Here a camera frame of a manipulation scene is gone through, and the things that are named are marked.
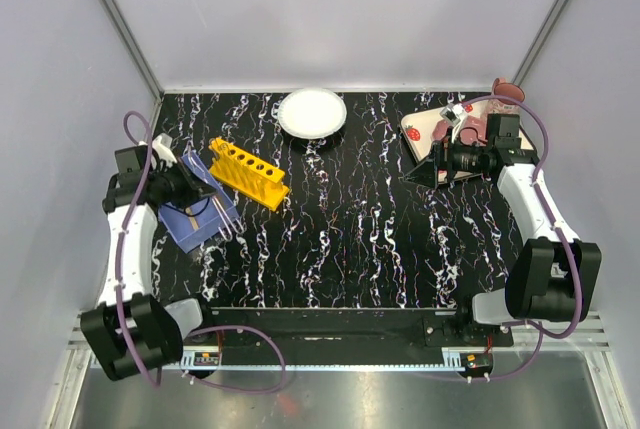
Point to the wooden test tube clamp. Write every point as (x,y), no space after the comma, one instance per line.
(192,216)

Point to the blue plastic bin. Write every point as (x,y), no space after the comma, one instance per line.
(200,219)

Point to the pink dotted plate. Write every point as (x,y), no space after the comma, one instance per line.
(473,131)

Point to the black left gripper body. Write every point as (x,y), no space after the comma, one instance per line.
(195,179)

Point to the strawberry pattern tray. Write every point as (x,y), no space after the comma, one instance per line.
(420,139)

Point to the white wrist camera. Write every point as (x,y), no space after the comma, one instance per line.
(161,146)
(455,116)

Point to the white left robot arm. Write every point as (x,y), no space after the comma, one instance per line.
(130,331)

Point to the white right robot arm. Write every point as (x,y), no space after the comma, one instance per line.
(554,276)

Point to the clear glass test tube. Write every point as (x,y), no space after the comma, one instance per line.
(221,148)

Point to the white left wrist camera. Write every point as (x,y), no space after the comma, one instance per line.
(161,146)

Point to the white paper plate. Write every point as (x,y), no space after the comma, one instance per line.
(312,113)

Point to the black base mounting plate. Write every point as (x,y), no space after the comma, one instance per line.
(335,331)

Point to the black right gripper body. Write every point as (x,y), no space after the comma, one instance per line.
(443,162)

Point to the pink patterned mug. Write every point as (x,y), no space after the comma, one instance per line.
(505,98)

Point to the yellow test tube rack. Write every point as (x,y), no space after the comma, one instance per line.
(253,177)

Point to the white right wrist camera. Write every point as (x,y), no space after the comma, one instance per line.
(455,116)

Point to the metal wire tongs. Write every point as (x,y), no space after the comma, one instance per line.
(230,220)

